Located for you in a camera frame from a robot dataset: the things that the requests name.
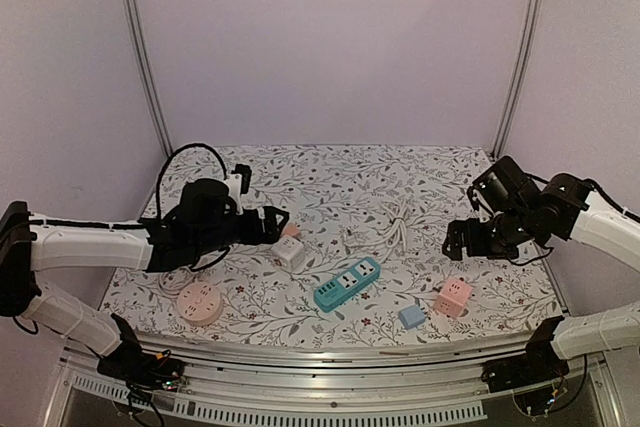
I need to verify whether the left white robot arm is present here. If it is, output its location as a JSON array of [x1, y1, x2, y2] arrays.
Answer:
[[1, 175, 290, 381]]

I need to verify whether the teal power strip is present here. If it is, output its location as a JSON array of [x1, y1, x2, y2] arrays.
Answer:
[[313, 257, 381, 313]]

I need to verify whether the right aluminium frame post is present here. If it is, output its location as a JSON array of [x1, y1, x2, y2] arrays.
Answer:
[[490, 0, 543, 159]]

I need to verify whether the floral table mat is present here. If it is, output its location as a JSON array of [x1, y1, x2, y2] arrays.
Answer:
[[101, 146, 564, 349]]

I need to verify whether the white cube socket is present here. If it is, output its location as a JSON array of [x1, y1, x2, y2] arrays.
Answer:
[[271, 236, 305, 271]]

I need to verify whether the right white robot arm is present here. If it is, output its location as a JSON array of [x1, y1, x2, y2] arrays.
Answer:
[[442, 156, 639, 383]]

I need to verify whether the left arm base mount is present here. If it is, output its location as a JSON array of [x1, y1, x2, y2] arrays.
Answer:
[[96, 313, 185, 427]]

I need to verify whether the aluminium front rail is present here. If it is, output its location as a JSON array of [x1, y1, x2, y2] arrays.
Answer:
[[45, 334, 630, 426]]

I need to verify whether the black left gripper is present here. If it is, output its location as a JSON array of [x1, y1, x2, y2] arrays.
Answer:
[[192, 206, 289, 259]]

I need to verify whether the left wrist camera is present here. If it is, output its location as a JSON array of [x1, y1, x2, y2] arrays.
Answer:
[[226, 164, 252, 215]]

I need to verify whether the white coiled power cable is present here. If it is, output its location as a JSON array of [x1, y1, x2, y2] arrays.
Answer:
[[341, 199, 409, 253]]

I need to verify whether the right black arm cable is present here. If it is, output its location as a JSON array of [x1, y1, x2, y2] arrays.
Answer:
[[584, 181, 640, 224]]

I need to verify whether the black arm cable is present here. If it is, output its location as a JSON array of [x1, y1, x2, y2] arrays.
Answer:
[[584, 181, 640, 224], [155, 142, 229, 218]]

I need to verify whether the left aluminium frame post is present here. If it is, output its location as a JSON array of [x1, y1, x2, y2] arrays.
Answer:
[[122, 0, 173, 157]]

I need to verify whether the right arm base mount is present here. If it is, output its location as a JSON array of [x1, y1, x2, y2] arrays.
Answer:
[[481, 316, 569, 417]]

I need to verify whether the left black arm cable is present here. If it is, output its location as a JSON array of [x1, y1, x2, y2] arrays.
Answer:
[[155, 142, 229, 218]]

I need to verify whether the pink cube socket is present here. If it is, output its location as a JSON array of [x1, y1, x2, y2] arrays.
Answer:
[[434, 277, 473, 318]]

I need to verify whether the aluminium frame post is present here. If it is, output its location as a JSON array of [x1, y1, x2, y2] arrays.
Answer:
[[490, 0, 543, 159], [122, 0, 173, 157]]

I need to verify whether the small blue plug adapter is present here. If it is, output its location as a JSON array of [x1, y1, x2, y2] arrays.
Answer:
[[398, 304, 426, 330]]

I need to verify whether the round pink socket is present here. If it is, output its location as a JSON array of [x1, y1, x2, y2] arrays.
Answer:
[[176, 282, 224, 327]]

